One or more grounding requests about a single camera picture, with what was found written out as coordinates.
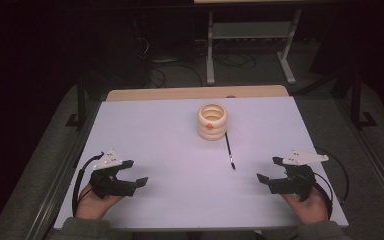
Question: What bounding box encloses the cream ringed pen holder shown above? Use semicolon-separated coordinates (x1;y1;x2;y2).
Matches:
196;103;229;142

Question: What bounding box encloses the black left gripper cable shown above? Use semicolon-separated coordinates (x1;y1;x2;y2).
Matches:
71;152;105;218

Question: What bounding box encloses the black pen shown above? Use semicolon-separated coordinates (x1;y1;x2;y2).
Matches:
224;132;237;171

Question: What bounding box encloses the person's left hand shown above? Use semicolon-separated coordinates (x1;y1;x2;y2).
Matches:
75;182;125;221

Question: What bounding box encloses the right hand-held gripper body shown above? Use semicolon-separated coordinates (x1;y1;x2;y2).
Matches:
268;149;330;202

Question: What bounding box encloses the black floor cable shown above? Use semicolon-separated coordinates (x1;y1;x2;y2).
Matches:
213;53;258;70
148;58;204;89

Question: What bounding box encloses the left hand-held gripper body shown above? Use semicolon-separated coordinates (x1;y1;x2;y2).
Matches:
89;148;138;200

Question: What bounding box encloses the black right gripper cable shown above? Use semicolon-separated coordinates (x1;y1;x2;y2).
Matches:
311;146;350;219

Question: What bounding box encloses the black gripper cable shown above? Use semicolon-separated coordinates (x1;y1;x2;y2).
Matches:
71;152;105;218
311;146;350;219

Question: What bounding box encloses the black metal stand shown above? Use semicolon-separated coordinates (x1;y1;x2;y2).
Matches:
348;68;379;130
65;74;90;132

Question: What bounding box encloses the person's right hand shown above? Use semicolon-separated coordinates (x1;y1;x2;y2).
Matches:
281;186;330;225

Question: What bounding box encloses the white metal table frame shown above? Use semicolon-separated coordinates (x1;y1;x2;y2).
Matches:
205;9;303;86

